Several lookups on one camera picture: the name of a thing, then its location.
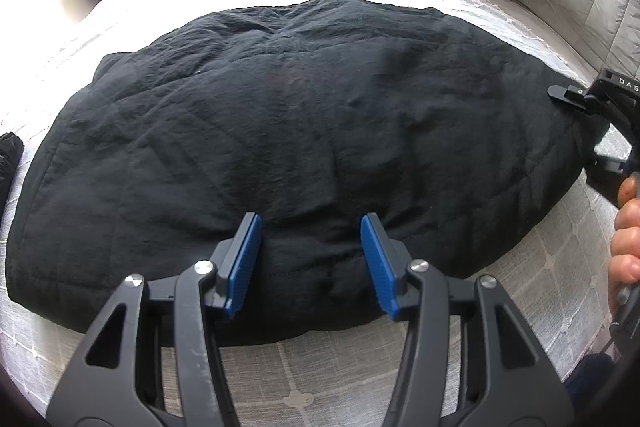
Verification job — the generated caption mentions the bed with grey bedspread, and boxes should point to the bed with grey bedspread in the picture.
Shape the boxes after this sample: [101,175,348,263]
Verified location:
[0,0,640,410]

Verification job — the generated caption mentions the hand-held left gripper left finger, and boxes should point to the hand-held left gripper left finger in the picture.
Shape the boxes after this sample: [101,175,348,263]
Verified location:
[47,213,263,427]

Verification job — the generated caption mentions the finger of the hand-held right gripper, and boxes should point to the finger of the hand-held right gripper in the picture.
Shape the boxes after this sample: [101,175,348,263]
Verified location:
[547,84,592,111]

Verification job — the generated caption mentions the person's right hand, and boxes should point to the person's right hand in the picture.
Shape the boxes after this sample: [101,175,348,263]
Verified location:
[609,178,640,289]

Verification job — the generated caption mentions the dark cloth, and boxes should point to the dark cloth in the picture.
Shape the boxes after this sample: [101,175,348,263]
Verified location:
[0,132,26,210]

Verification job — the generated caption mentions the person's blue trouser leg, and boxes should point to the person's blue trouser leg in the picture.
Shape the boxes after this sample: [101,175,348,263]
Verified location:
[564,353,623,408]

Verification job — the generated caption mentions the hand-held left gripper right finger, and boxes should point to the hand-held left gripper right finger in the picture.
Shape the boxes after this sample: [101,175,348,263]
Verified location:
[360,213,576,427]

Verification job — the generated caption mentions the black padded jacket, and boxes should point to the black padded jacket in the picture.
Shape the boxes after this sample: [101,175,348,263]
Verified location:
[5,0,608,349]

